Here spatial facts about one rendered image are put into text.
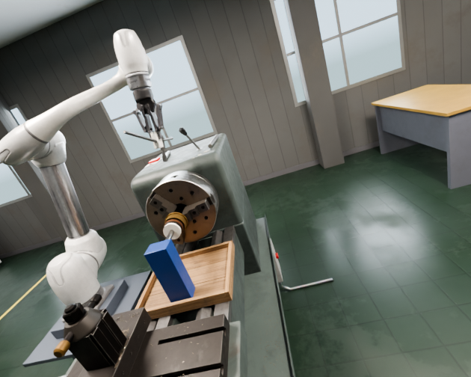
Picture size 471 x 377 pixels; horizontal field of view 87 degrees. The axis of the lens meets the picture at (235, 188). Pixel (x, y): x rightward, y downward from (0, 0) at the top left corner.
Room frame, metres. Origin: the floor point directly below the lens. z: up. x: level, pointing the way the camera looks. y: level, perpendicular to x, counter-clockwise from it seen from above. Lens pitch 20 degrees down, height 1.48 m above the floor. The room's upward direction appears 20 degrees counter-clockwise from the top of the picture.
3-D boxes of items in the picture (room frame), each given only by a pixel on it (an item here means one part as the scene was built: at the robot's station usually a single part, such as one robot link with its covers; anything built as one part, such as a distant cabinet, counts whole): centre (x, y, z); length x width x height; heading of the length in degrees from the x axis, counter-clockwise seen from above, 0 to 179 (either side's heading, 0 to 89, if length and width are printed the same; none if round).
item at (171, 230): (0.83, 0.30, 1.08); 0.13 x 0.07 x 0.07; 171
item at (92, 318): (0.47, 0.43, 1.13); 0.08 x 0.08 x 0.03
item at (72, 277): (1.05, 0.85, 0.97); 0.18 x 0.16 x 0.22; 4
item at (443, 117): (2.58, -2.35, 0.37); 1.38 x 0.71 x 0.74; 170
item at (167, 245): (0.74, 0.31, 1.00); 0.08 x 0.06 x 0.23; 81
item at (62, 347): (0.42, 0.44, 1.13); 0.04 x 0.02 x 0.02; 171
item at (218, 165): (1.48, 0.22, 1.06); 0.59 x 0.48 x 0.39; 171
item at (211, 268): (0.84, 0.29, 0.88); 0.36 x 0.30 x 0.04; 81
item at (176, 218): (0.94, 0.28, 1.08); 0.09 x 0.09 x 0.09; 81
